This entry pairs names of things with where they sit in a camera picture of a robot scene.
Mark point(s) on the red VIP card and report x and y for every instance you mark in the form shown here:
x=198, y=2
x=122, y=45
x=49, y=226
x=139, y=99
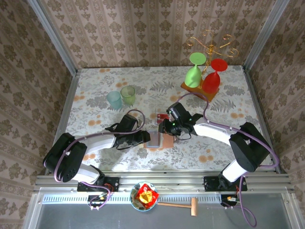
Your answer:
x=163, y=116

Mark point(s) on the clear acrylic card box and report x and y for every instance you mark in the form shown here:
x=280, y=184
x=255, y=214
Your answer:
x=164, y=111

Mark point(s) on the pink leather card holder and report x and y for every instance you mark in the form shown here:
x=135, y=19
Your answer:
x=168, y=143

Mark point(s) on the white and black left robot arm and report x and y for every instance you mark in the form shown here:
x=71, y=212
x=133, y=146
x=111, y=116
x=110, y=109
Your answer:
x=64, y=159

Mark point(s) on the blue frosted cup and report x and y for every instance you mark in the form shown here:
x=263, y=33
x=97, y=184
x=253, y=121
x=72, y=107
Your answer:
x=114, y=100

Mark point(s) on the green frosted cup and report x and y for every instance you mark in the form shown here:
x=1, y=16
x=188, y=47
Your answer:
x=128, y=95

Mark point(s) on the red and yellow wrapper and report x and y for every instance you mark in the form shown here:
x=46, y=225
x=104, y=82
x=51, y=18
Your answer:
x=145, y=194

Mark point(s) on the green plastic wine glass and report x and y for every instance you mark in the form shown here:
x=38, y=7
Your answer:
x=193, y=76

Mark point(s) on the red plastic wine glass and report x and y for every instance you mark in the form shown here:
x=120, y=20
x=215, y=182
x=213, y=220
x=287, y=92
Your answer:
x=210, y=82

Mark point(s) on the patterned ceramic bowl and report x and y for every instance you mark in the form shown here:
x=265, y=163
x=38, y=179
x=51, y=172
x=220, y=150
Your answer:
x=137, y=205

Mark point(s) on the black connector board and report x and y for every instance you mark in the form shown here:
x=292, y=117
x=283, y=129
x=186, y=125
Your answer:
x=95, y=201
x=226, y=202

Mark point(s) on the small wooden mallet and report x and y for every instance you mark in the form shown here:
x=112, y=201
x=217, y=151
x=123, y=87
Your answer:
x=195, y=206

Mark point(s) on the grey metal shelf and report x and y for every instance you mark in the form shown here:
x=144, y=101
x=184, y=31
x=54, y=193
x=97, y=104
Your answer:
x=95, y=219

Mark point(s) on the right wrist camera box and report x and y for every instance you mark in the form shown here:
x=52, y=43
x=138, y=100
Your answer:
x=177, y=112

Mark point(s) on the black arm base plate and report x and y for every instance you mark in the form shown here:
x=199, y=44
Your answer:
x=209, y=184
x=114, y=184

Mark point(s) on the long aluminium frame rail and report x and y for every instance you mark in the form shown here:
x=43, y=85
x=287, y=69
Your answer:
x=166, y=183

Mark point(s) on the aluminium table rail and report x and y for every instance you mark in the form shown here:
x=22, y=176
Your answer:
x=68, y=100
x=254, y=95

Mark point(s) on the aluminium frame post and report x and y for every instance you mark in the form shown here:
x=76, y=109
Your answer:
x=265, y=35
x=53, y=35

